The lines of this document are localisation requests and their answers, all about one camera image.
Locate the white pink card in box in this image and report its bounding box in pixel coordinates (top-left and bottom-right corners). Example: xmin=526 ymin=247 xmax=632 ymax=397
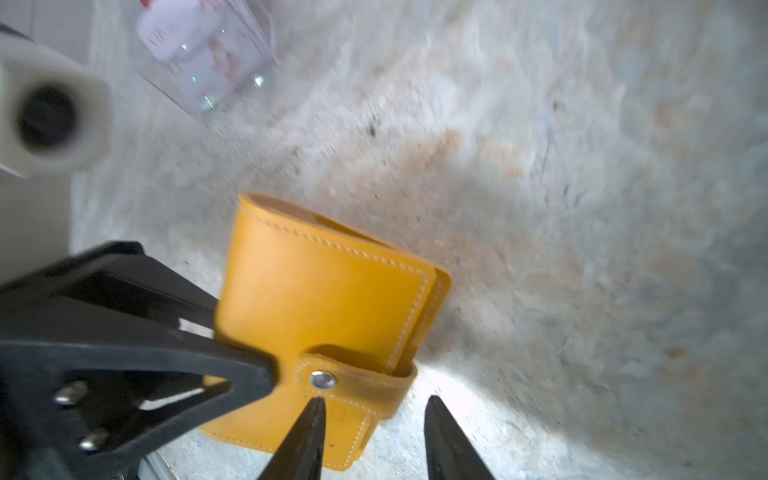
xmin=134 ymin=0 xmax=271 ymax=115

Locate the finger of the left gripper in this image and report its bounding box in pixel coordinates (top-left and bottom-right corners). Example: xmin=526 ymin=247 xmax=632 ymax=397
xmin=1 ymin=241 xmax=276 ymax=479

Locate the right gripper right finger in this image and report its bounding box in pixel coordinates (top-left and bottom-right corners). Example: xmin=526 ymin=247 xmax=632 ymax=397
xmin=424 ymin=395 xmax=495 ymax=480

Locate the yellow leather card holder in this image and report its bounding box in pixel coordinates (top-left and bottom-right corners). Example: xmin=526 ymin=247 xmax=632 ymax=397
xmin=202 ymin=194 xmax=451 ymax=471

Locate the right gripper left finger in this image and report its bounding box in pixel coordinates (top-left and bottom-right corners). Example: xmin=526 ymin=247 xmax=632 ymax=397
xmin=258 ymin=397 xmax=326 ymax=480

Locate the clear acrylic card box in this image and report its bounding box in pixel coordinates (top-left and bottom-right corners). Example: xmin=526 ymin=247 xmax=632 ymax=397
xmin=122 ymin=0 xmax=280 ymax=121

